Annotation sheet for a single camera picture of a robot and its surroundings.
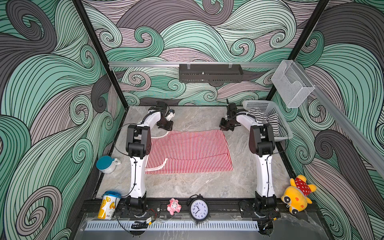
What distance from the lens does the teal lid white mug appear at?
821 millimetres

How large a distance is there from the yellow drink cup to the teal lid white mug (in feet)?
0.44

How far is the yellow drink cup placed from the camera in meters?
0.69

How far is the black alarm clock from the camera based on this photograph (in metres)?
0.70
